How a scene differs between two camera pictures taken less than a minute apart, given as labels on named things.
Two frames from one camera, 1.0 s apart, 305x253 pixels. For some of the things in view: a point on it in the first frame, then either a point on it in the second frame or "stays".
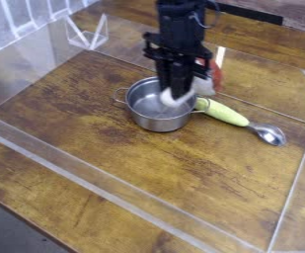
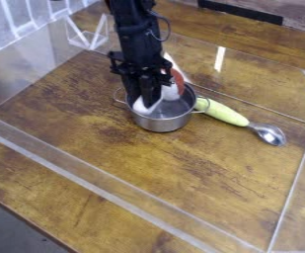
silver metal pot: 150,113 stays
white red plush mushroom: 205,85 -> 171,90
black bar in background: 249,13 stays
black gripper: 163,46 -> 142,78
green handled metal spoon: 269,133 stays
